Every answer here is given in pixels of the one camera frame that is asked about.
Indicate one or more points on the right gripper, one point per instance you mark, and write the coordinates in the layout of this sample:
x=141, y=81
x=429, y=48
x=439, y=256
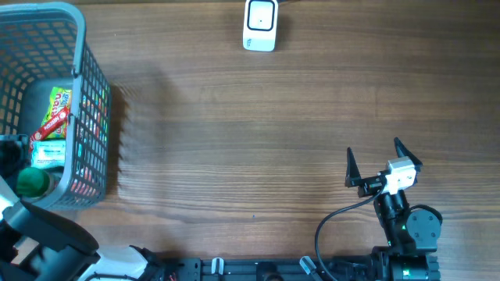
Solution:
x=369, y=185

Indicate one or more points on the teal tissue wipes pack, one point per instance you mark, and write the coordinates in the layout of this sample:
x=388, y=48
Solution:
x=48, y=154

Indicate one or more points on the green lid jar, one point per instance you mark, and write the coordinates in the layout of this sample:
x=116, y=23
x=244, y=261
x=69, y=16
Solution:
x=36, y=183

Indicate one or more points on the red Nescafe coffee stick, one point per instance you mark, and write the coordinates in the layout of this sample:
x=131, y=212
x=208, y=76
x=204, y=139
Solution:
x=49, y=127

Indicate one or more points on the green Haribo gummy bag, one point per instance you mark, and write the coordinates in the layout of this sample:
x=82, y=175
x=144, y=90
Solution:
x=59, y=98

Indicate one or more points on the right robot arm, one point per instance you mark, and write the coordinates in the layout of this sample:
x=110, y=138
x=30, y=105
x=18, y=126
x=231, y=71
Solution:
x=412, y=232

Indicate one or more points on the white barcode scanner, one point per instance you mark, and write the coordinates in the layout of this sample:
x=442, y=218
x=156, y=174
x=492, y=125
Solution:
x=260, y=25

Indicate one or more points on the grey plastic shopping basket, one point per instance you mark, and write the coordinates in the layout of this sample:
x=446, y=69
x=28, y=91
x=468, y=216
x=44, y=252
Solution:
x=44, y=46

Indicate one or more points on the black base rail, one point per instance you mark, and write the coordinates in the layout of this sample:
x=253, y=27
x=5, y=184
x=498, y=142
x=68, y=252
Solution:
x=348, y=268

